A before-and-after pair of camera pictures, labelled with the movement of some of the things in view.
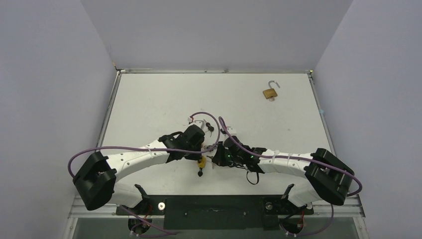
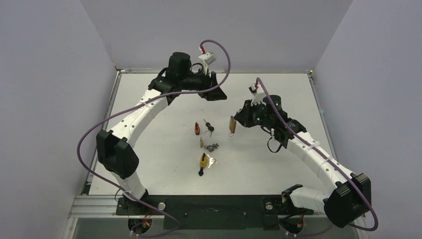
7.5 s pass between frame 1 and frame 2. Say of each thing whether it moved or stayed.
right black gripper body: moved
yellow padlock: stayed
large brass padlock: moved
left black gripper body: moved
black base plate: stayed
